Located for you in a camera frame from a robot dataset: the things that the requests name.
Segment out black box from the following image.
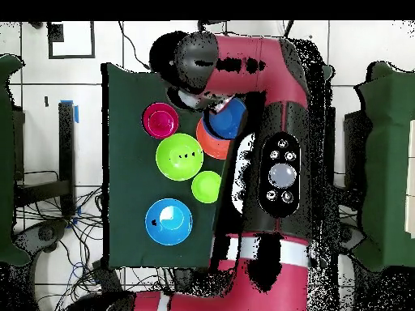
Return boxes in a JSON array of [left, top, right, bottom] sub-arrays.
[[92, 258, 124, 292]]

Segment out small green bowl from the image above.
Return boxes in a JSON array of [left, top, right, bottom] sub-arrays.
[[190, 170, 223, 204]]

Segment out green cloth side table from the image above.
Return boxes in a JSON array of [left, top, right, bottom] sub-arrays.
[[0, 53, 32, 266], [354, 61, 415, 273]]

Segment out white boxes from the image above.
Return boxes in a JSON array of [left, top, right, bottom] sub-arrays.
[[404, 119, 415, 239]]

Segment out black tape square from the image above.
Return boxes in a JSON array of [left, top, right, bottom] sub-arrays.
[[47, 20, 96, 60]]

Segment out orange bowl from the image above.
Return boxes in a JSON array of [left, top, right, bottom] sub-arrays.
[[195, 117, 233, 160]]

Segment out dark green tablecloth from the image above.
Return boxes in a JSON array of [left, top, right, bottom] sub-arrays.
[[101, 62, 335, 270]]

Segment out large green bowl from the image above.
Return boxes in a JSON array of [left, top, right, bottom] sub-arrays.
[[155, 132, 204, 181]]

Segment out pink cup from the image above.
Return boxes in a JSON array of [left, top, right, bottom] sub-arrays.
[[148, 110, 176, 137]]

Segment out tangle of black cables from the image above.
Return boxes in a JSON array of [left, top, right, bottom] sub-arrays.
[[15, 169, 176, 305]]

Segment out large blue bowl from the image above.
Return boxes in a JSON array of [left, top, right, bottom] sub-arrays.
[[144, 198, 194, 246]]

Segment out pink bowl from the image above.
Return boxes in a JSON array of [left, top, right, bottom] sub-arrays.
[[142, 102, 180, 140]]

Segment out black pedestal leg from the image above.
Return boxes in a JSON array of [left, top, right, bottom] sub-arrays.
[[14, 218, 69, 255], [338, 223, 366, 255]]

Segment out black metal frame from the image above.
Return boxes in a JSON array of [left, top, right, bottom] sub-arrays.
[[12, 101, 76, 216]]

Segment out black floor cable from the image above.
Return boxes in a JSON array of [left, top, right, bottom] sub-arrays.
[[117, 20, 156, 72]]

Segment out small dark blue bowl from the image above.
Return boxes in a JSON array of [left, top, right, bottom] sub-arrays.
[[202, 96, 250, 141]]

